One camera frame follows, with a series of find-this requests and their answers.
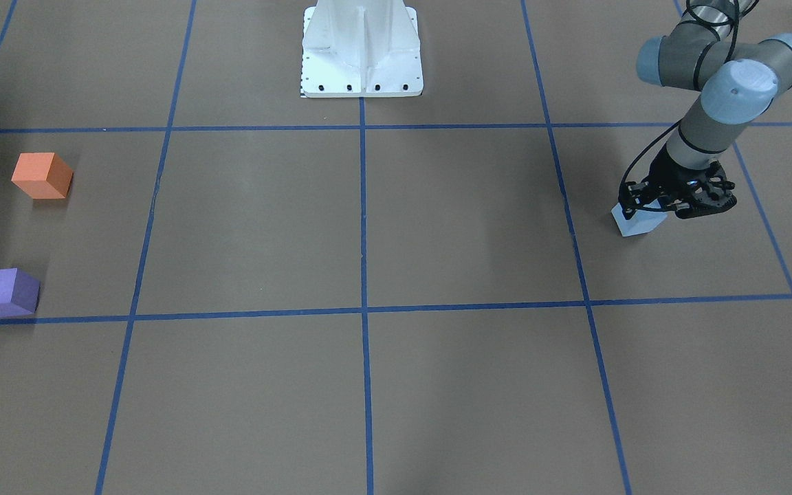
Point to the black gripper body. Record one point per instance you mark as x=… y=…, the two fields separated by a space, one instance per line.
x=663 y=171

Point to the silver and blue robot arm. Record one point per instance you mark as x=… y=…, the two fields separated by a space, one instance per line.
x=736 y=83

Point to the purple foam block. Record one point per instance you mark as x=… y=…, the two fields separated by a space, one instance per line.
x=19 y=293

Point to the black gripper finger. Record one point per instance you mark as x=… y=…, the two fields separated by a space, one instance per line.
x=691 y=209
x=630 y=204

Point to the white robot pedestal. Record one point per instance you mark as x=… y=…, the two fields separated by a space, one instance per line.
x=361 y=49

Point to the orange foam block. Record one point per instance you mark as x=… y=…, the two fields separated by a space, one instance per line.
x=42 y=176

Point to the light blue foam block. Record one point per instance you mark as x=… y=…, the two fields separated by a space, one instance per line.
x=642 y=222

